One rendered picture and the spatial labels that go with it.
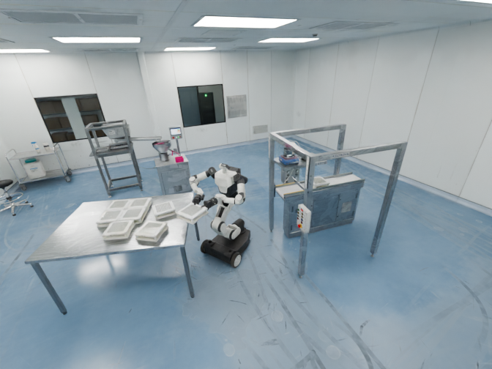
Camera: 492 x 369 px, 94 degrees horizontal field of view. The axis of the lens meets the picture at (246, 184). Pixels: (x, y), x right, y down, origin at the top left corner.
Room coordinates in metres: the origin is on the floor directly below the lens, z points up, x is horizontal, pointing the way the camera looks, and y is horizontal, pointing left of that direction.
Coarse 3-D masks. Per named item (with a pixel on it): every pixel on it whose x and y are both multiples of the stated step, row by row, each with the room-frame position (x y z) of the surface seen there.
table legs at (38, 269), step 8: (184, 256) 1.82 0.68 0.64; (32, 264) 1.68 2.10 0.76; (184, 264) 1.82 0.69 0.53; (40, 272) 1.69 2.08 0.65; (48, 280) 1.71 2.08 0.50; (48, 288) 1.68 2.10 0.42; (192, 288) 1.82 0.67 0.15; (56, 296) 1.70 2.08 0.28; (192, 296) 1.82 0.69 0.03; (56, 304) 1.68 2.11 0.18; (64, 312) 1.69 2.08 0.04
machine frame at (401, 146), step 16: (304, 128) 3.13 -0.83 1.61; (320, 128) 3.14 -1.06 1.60; (336, 128) 3.21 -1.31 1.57; (384, 144) 2.27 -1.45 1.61; (400, 144) 2.30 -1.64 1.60; (320, 160) 2.04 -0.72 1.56; (336, 160) 3.27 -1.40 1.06; (400, 160) 2.32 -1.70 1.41; (272, 176) 2.95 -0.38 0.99; (272, 192) 2.96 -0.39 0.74; (272, 208) 2.96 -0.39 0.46; (384, 208) 2.32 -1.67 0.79; (272, 224) 2.96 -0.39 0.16; (384, 224) 2.32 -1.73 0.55; (304, 240) 2.01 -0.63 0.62; (304, 256) 2.02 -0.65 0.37; (304, 272) 2.03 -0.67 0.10
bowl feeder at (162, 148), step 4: (164, 140) 4.70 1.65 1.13; (152, 144) 4.41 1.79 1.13; (160, 144) 4.66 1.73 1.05; (164, 144) 4.38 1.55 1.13; (168, 144) 4.45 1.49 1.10; (156, 148) 4.36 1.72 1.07; (160, 148) 4.35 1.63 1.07; (164, 148) 4.39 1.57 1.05; (168, 148) 4.50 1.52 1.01; (176, 148) 4.55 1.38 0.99; (160, 152) 4.44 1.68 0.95; (164, 152) 4.45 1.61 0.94; (172, 152) 4.48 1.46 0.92; (160, 156) 4.44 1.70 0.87; (164, 156) 4.44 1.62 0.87; (168, 156) 4.52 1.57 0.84; (164, 160) 4.43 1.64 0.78
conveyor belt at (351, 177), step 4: (340, 176) 3.23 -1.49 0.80; (344, 176) 3.23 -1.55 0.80; (348, 176) 3.22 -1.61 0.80; (352, 176) 3.21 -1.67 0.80; (356, 176) 3.21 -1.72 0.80; (328, 180) 3.12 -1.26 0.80; (332, 180) 3.12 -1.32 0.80; (336, 180) 3.11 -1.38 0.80; (340, 180) 3.10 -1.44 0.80; (344, 180) 3.10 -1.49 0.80; (348, 180) 3.09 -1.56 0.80; (352, 180) 3.09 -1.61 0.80; (296, 184) 3.03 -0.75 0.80; (300, 184) 3.02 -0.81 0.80; (344, 184) 2.97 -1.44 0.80; (276, 188) 2.95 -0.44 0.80; (280, 188) 2.94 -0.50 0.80; (284, 188) 2.93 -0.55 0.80; (288, 188) 2.92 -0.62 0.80; (292, 188) 2.92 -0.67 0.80; (296, 188) 2.91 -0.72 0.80; (300, 188) 2.91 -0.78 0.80; (280, 192) 2.83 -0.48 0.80; (284, 192) 2.82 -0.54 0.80; (288, 192) 2.82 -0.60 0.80; (292, 192) 2.81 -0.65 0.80; (284, 196) 2.71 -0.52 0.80
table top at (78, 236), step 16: (80, 208) 2.60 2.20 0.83; (96, 208) 2.58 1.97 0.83; (176, 208) 2.49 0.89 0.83; (64, 224) 2.25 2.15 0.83; (80, 224) 2.23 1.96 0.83; (96, 224) 2.22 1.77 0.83; (176, 224) 2.14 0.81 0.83; (48, 240) 1.96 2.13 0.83; (64, 240) 1.95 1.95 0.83; (80, 240) 1.93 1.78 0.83; (96, 240) 1.92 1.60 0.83; (112, 240) 1.91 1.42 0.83; (128, 240) 1.90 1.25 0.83; (160, 240) 1.87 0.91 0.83; (176, 240) 1.86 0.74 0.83; (32, 256) 1.72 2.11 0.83; (48, 256) 1.71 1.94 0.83; (64, 256) 1.70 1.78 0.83; (80, 256) 1.71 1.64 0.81
